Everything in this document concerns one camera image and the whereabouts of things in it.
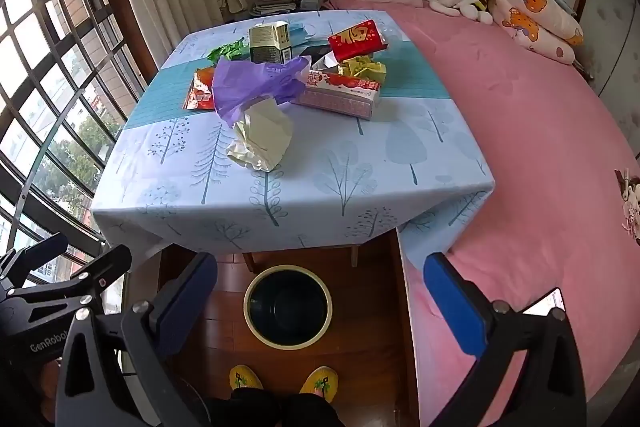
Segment table with tree-print cloth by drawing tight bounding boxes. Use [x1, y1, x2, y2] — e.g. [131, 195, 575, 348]
[90, 9, 496, 273]

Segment blue face mask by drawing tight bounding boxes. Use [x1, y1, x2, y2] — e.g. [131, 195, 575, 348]
[287, 22, 321, 50]

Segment pink bed sheet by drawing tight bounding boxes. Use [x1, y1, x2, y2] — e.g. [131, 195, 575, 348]
[320, 0, 640, 427]

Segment white paper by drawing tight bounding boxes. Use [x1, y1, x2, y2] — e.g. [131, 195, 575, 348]
[225, 99, 293, 172]

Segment white carton box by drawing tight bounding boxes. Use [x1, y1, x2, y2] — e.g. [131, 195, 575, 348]
[311, 53, 343, 72]

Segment red envelope pack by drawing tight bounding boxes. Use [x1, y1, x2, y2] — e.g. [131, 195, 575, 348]
[327, 20, 388, 62]

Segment grid window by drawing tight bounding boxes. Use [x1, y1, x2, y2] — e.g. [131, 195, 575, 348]
[0, 0, 156, 298]

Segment stack of books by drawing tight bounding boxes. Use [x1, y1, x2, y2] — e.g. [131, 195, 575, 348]
[250, 0, 303, 16]

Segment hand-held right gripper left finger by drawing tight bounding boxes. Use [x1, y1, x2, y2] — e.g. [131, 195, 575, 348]
[54, 251, 219, 427]

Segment patterned wardrobe door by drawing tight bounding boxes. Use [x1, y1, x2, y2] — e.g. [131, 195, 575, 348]
[580, 0, 640, 142]

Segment red snack packet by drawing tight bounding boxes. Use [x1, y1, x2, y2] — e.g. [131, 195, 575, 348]
[182, 68, 221, 111]

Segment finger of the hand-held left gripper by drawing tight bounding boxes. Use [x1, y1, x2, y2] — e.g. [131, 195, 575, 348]
[0, 233, 69, 293]
[5, 245, 132, 323]

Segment person's dark trousers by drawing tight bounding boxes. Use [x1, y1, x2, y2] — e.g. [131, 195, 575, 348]
[205, 387, 341, 427]

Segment purple plastic bag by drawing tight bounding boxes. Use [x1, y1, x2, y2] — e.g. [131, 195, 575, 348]
[212, 55, 313, 128]

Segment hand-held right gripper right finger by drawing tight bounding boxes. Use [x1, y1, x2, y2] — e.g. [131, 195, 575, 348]
[423, 252, 587, 427]

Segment rolled bear print quilt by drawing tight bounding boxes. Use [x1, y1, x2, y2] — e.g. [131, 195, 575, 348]
[487, 0, 585, 65]

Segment pink tissue box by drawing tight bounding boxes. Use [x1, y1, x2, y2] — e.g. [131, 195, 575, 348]
[291, 69, 382, 121]

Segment green paper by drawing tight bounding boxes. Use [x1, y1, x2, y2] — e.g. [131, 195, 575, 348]
[207, 38, 250, 62]

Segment yellow slipper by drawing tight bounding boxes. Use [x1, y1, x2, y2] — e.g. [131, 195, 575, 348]
[299, 366, 339, 403]
[229, 364, 263, 390]

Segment yellow paper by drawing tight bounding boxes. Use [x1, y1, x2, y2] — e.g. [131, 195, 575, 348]
[337, 56, 388, 84]

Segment cream rimmed waste bin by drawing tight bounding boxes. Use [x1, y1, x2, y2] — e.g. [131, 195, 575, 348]
[244, 264, 333, 349]

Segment white smartphone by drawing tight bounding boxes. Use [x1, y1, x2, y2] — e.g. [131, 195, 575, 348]
[520, 287, 566, 315]

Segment wooden table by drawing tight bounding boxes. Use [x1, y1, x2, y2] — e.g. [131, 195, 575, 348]
[242, 243, 363, 273]

